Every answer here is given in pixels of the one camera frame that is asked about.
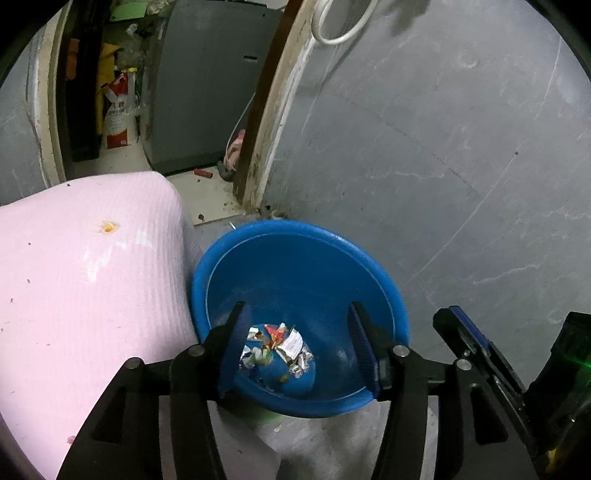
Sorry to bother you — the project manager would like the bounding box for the pink rag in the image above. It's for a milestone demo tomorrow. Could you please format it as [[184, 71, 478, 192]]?
[[223, 128, 248, 169]]

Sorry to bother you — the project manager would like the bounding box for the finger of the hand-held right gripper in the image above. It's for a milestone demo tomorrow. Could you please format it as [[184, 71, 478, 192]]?
[[433, 305, 527, 416]]

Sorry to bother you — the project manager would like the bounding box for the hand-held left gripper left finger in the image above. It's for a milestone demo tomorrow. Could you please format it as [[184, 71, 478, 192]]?
[[58, 301, 252, 480]]

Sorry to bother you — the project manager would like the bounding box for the small pile of scraps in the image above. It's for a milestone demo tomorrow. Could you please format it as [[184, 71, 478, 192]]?
[[238, 323, 317, 385]]

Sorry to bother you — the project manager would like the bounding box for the clear plastic bag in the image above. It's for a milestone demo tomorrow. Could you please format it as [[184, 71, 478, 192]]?
[[115, 45, 145, 75]]

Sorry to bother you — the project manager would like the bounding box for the thin white cable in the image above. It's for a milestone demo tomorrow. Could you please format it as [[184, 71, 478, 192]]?
[[226, 95, 257, 156]]

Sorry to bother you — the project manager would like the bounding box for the wooden door jamb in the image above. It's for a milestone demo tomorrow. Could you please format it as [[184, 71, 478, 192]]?
[[232, 0, 334, 219], [28, 14, 75, 186]]

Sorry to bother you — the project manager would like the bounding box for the grey metal cabinet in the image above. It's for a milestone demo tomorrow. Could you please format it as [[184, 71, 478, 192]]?
[[141, 0, 284, 175]]

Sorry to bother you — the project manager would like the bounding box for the blue plastic basin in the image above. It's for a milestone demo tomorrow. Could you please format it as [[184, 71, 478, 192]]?
[[191, 219, 411, 419]]

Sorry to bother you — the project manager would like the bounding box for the yellow bag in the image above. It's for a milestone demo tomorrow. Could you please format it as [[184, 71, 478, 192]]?
[[96, 43, 119, 136]]

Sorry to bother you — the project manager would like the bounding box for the white looped hose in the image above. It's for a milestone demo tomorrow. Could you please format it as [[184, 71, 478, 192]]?
[[311, 0, 378, 46]]

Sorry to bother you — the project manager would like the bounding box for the green paper sheet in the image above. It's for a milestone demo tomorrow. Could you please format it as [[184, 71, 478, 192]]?
[[110, 0, 149, 22]]

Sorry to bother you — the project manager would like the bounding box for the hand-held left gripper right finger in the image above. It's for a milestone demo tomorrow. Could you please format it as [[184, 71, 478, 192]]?
[[346, 301, 541, 480]]

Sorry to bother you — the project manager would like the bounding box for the pink foam mat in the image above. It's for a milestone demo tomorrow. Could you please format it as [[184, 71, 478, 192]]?
[[0, 171, 206, 480]]

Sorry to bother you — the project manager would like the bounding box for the white red printed sack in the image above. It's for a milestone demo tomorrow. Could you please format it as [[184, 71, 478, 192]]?
[[102, 71, 140, 150]]

